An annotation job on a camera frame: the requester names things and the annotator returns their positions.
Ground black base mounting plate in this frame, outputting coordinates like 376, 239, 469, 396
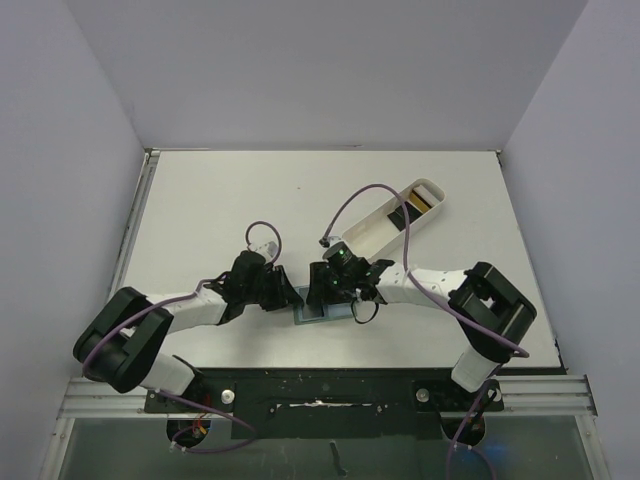
144, 368, 504, 440

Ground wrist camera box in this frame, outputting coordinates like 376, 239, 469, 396
319, 235, 344, 250
248, 241, 279, 262

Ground fallen black card in tray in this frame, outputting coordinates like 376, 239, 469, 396
387, 202, 420, 231

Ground white oblong tray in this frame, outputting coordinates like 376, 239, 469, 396
340, 178, 446, 262

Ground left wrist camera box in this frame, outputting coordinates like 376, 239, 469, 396
248, 241, 279, 262

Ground green card holder wallet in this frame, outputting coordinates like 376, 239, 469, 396
293, 286, 353, 326

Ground card stack in tray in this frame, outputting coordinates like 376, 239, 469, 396
409, 184, 442, 214

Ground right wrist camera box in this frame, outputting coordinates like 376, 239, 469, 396
319, 235, 344, 250

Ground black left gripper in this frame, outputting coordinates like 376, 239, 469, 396
243, 265, 302, 311

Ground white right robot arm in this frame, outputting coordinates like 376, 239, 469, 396
306, 241, 537, 409

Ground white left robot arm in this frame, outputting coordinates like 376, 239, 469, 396
72, 250, 303, 411

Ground aluminium frame rail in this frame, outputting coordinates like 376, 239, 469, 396
44, 151, 595, 479

